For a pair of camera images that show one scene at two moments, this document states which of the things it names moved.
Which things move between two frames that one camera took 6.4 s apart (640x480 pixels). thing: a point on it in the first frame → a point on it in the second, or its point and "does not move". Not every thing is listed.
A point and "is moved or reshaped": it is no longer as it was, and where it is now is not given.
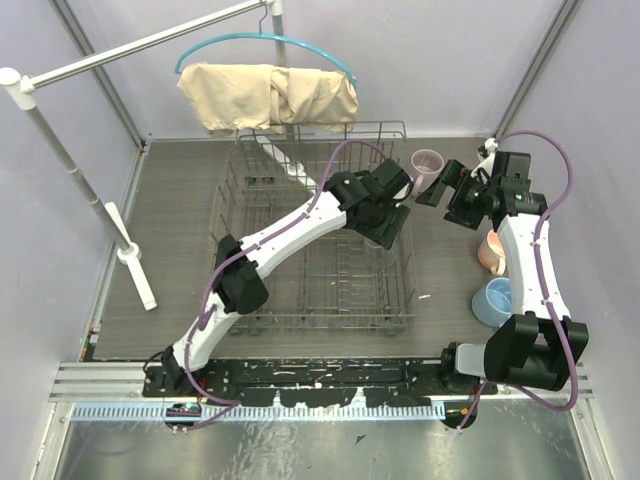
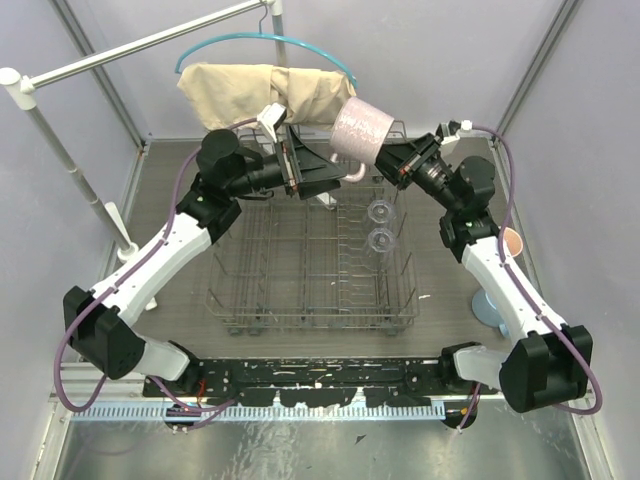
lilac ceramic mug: (424, 169) is moved or reshaped
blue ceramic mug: (492, 305) does not move
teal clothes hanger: (267, 35) does not move
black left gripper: (388, 226) → (291, 169)
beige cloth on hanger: (269, 95) does not move
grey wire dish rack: (349, 284) does not move
